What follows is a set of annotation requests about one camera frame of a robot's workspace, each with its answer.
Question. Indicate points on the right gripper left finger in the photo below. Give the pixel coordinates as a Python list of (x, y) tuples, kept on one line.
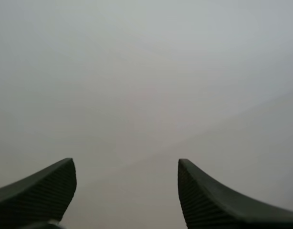
[(39, 193)]

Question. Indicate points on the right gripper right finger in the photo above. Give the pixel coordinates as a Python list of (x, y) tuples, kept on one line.
[(208, 202)]

